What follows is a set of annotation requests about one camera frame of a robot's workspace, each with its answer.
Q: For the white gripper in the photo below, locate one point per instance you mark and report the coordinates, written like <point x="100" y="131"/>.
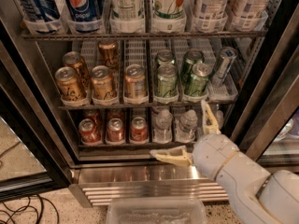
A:
<point x="212" y="155"/>

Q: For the green can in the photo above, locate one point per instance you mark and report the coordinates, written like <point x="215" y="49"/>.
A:
<point x="166" y="81"/>

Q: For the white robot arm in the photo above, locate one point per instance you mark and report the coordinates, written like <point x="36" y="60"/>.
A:
<point x="256" y="195"/>

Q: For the water bottle middle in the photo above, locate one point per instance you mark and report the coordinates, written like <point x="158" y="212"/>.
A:
<point x="186" y="127"/>

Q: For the water bottle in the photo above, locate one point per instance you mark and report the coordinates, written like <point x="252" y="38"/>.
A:
<point x="162" y="123"/>
<point x="186" y="127"/>
<point x="220" y="119"/>

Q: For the front green can right lane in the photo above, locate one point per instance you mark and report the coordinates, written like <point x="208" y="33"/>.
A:
<point x="197" y="80"/>

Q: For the green can lane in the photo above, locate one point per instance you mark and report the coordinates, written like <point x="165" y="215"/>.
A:
<point x="191" y="57"/>
<point x="197" y="80"/>
<point x="165" y="56"/>

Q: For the red can front right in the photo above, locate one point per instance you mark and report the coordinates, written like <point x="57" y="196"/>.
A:
<point x="138" y="129"/>

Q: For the red can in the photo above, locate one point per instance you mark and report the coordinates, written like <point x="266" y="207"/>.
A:
<point x="89" y="131"/>
<point x="115" y="130"/>
<point x="138" y="129"/>
<point x="93" y="114"/>
<point x="116" y="113"/>

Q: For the fridge right glass door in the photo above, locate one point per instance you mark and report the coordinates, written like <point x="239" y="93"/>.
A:
<point x="270" y="97"/>

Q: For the fridge glass door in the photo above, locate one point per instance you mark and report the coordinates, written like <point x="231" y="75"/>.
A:
<point x="30" y="163"/>
<point x="270" y="97"/>

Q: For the red can front middle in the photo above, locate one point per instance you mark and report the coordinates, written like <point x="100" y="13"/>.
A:
<point x="115" y="130"/>

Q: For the gold can lane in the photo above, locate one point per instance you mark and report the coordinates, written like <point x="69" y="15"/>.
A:
<point x="103" y="83"/>
<point x="109" y="52"/>
<point x="135" y="81"/>

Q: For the rear green can right lane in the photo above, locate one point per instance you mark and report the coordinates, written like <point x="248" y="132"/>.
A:
<point x="191" y="57"/>

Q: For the red can rear middle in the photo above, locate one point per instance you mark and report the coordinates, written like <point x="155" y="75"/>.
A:
<point x="116" y="113"/>

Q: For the rear green can left lane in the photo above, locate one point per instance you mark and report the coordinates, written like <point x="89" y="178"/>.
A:
<point x="165" y="56"/>

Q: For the silver slim can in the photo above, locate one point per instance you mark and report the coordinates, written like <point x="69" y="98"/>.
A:
<point x="225" y="59"/>

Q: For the red can rear left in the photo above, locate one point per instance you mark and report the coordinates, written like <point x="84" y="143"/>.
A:
<point x="93" y="114"/>

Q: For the red can front left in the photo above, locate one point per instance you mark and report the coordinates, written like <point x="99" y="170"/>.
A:
<point x="89" y="131"/>

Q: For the steel fridge bottom grille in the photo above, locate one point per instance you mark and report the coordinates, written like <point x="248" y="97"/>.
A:
<point x="99" y="185"/>

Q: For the gold can front left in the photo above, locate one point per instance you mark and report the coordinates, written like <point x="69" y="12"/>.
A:
<point x="69" y="84"/>

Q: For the gold can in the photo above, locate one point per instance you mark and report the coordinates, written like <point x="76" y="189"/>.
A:
<point x="76" y="61"/>
<point x="69" y="84"/>

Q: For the gold can rear left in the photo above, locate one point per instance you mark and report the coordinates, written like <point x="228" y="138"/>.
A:
<point x="76" y="61"/>

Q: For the fridge left glass door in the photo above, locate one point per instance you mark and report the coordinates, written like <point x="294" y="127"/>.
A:
<point x="30" y="163"/>

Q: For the water bottle right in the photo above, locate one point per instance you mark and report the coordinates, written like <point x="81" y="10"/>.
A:
<point x="220" y="119"/>

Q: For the water bottle left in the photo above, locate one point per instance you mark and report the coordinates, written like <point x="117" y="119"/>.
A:
<point x="162" y="123"/>

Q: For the clear plastic bin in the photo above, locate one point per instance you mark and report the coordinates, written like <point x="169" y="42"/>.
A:
<point x="156" y="210"/>

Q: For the white bottle far right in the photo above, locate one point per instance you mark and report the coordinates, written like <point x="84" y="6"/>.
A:
<point x="249" y="2"/>

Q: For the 7up zero bottle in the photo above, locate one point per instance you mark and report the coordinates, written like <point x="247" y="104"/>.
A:
<point x="168" y="9"/>

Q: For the white label bottle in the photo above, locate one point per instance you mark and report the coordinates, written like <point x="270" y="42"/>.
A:
<point x="126" y="10"/>

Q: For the blue Pepsi bottle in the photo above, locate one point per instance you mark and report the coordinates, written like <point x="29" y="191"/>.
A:
<point x="86" y="16"/>

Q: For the blue bottle far left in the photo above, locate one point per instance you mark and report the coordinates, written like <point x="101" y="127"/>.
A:
<point x="43" y="12"/>

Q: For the middle wire shelf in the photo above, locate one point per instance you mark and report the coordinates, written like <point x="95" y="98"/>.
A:
<point x="68" y="107"/>

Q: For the wire shelf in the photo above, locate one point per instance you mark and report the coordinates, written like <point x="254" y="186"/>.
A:
<point x="141" y="36"/>
<point x="68" y="107"/>

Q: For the top wire shelf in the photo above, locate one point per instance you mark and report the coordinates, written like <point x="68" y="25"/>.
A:
<point x="141" y="36"/>

